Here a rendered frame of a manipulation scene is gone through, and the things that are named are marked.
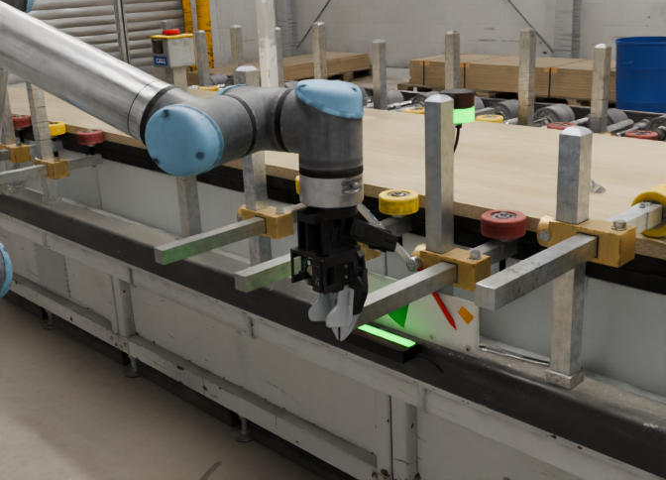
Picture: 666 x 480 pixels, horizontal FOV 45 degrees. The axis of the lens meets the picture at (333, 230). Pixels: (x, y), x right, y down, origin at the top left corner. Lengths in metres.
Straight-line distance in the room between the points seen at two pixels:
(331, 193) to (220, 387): 1.49
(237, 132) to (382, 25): 9.77
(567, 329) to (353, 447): 0.99
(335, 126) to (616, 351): 0.72
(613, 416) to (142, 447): 1.64
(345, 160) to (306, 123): 0.07
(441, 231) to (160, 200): 1.26
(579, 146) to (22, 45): 0.79
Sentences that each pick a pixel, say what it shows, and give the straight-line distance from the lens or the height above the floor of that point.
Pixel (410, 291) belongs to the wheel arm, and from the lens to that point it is 1.30.
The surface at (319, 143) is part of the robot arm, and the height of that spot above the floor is 1.12.
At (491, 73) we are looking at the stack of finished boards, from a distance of 8.32.
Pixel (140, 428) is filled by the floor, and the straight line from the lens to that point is 2.70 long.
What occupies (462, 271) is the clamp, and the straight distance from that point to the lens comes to 1.38.
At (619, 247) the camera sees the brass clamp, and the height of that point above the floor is 0.95.
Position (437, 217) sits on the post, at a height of 0.93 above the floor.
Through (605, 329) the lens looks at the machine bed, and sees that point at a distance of 1.54.
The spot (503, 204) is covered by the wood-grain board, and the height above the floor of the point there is 0.90.
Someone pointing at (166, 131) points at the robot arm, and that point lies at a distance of 1.04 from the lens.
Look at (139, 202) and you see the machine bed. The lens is 2.59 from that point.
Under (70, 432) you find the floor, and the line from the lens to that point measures 2.75.
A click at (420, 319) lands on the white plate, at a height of 0.74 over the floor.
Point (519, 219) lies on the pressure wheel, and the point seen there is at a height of 0.91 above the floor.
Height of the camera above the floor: 1.34
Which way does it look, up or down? 18 degrees down
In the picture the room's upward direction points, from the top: 3 degrees counter-clockwise
